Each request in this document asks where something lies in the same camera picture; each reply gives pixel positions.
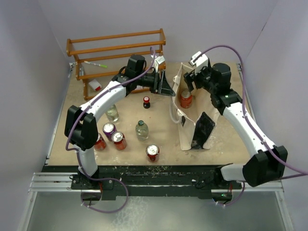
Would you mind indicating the red black stamp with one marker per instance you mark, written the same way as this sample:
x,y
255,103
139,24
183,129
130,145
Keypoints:
x,y
146,102

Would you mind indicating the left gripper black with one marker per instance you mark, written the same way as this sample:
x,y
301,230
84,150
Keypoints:
x,y
160,85

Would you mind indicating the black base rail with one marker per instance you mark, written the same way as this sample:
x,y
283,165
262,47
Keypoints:
x,y
198,181

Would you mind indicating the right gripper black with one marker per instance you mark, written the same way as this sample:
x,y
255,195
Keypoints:
x,y
188,77

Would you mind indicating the grey metal clips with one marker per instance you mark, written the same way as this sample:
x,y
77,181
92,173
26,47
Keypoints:
x,y
81,71

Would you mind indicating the cream canvas tote bag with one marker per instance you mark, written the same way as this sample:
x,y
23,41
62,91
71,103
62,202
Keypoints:
x,y
196,123

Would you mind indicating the wooden shelf rack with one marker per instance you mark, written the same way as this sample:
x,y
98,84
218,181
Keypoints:
x,y
112,51

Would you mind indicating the red cola can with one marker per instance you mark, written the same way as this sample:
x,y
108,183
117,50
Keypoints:
x,y
185,99

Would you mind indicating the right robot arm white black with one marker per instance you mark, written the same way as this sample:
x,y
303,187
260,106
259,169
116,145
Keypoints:
x,y
266,162

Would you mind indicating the purple soda can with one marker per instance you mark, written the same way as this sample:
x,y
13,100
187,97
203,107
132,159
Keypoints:
x,y
108,130

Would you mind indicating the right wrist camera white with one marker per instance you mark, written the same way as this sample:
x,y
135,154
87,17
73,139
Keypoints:
x,y
199,60

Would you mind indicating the clear bottle green cap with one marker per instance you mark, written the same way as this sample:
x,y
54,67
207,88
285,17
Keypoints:
x,y
142,130
112,113

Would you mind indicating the white red eraser box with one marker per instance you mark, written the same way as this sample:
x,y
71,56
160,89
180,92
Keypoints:
x,y
95,85

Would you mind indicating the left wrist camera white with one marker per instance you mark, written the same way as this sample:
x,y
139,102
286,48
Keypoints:
x,y
158,60

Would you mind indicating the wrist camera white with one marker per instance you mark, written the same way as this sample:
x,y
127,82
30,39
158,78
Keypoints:
x,y
158,60
199,60

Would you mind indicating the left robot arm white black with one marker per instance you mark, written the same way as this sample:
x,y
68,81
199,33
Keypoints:
x,y
81,121

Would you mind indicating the green capped marker pen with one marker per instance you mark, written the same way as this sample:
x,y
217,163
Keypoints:
x,y
95,64

